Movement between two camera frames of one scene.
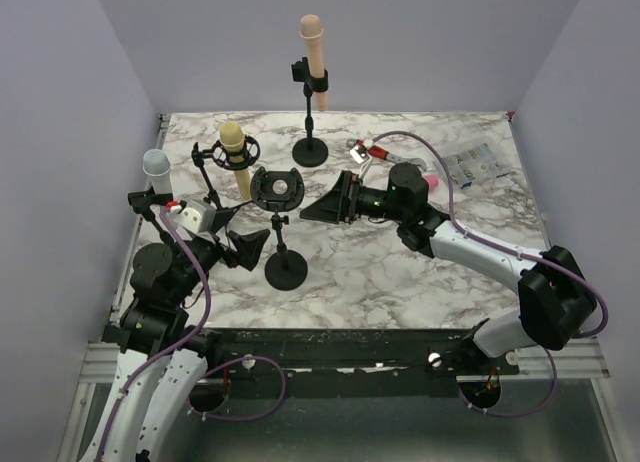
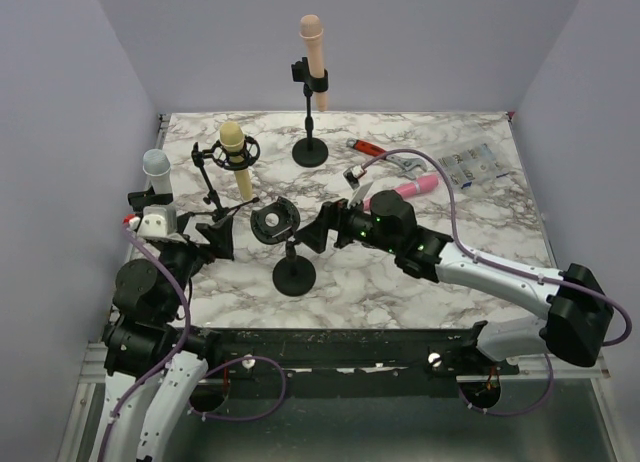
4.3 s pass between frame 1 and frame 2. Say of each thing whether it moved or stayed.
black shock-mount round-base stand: moved
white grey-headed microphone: stayed
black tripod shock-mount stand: stayed
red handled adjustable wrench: stayed
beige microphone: stayed
